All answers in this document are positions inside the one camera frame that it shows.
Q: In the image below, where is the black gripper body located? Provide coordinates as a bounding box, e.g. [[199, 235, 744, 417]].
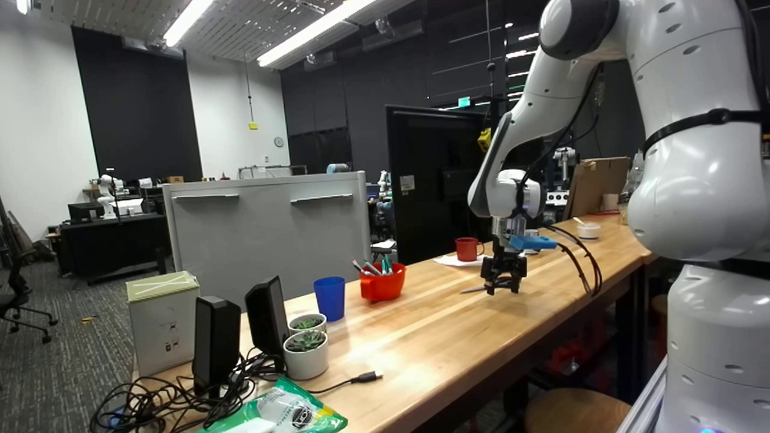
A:
[[478, 243, 530, 276]]

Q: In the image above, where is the dark red mug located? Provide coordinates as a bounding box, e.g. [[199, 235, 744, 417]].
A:
[[455, 235, 484, 265]]

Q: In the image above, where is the white paper sheet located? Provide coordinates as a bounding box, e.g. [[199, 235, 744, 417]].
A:
[[434, 249, 488, 270]]

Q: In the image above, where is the white bowl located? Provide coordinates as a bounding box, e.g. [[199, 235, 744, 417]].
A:
[[572, 221, 605, 243]]

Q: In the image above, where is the red box under table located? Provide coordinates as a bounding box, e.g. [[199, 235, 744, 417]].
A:
[[548, 338, 608, 383]]

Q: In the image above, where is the black cabinet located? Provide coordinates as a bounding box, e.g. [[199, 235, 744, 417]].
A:
[[384, 104, 496, 265]]

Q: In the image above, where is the orange red pen cup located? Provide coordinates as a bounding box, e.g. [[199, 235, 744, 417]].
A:
[[358, 262, 410, 305]]

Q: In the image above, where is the brown cardboard box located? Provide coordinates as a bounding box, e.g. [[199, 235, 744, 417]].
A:
[[571, 154, 632, 219]]

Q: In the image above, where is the round wooden stool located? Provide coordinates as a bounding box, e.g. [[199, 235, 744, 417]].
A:
[[525, 387, 632, 433]]

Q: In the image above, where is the clear plastic bag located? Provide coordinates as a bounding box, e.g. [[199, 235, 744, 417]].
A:
[[626, 151, 648, 201]]

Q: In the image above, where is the blue plastic cup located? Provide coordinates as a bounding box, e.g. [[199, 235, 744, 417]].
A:
[[313, 274, 348, 323]]

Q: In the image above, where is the small white plant pot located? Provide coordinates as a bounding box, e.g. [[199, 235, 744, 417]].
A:
[[288, 308, 330, 334]]

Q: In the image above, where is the large white plant pot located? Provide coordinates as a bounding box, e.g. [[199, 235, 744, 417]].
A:
[[282, 324, 333, 381]]

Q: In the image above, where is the black desktop speaker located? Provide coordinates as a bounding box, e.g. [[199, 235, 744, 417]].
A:
[[191, 290, 245, 395], [242, 272, 294, 361]]

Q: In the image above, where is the green wet wipes pack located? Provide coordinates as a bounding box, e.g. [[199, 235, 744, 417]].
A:
[[191, 372, 352, 433]]

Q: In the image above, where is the long ceiling light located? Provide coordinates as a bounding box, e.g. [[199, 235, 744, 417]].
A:
[[161, 0, 216, 49], [254, 0, 377, 69]]

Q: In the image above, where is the white box with pale lid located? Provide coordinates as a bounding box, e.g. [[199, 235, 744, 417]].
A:
[[126, 268, 201, 376]]

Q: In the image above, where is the black background desk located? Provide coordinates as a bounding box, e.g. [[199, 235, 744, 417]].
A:
[[55, 209, 173, 283]]

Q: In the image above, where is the small white machine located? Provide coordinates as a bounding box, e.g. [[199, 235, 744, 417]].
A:
[[94, 169, 126, 221]]

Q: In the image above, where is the black office chair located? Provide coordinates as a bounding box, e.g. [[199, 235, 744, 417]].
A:
[[0, 197, 60, 343]]

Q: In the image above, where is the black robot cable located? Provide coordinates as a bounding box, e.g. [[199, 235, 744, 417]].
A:
[[519, 63, 608, 299]]

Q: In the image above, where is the black USB cable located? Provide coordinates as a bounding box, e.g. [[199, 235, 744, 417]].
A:
[[309, 366, 384, 395]]

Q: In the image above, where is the black cable tangle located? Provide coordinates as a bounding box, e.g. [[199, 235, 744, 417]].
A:
[[90, 348, 272, 433]]

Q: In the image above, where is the black wall panel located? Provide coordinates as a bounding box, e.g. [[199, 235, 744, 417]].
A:
[[69, 21, 204, 185]]

